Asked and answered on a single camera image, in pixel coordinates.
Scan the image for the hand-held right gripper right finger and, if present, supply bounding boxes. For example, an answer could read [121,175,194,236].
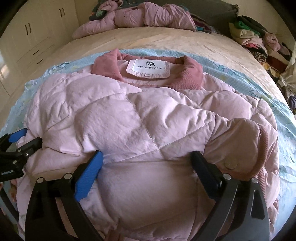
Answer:
[190,151,271,241]

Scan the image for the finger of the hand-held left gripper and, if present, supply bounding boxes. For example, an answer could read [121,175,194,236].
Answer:
[6,128,28,143]
[16,137,43,160]

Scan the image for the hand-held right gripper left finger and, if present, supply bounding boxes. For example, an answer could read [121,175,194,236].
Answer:
[24,151,104,241]

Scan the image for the pink quilted jacket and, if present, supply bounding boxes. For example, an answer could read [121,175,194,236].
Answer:
[14,50,281,241]

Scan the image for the pile of folded clothes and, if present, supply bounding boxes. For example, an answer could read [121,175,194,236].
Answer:
[228,15,293,79]

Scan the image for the light blue printed blanket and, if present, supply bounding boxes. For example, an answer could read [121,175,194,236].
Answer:
[0,49,296,241]

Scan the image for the cream wardrobe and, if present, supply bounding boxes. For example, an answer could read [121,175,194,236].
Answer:
[0,0,80,98]

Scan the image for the bed with beige sheet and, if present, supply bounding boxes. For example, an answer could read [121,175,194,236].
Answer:
[0,23,296,241]

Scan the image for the dark striped cloth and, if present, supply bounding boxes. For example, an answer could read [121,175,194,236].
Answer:
[190,14,221,34]

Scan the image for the dark floral cloth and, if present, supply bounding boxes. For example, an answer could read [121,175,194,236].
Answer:
[89,0,116,22]

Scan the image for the crumpled pink padded jacket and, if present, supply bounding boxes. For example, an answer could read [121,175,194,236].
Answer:
[72,0,197,40]

